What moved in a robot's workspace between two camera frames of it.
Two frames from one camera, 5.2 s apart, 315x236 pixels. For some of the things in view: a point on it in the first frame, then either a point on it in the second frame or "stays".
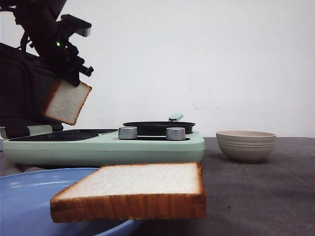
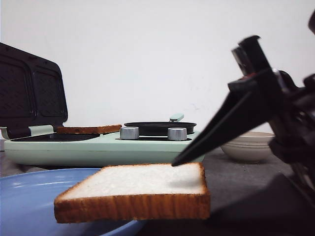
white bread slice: (66, 102) → (84, 130)
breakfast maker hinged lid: (27, 81) stays
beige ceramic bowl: (245, 146) stays
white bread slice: (159, 191) stays
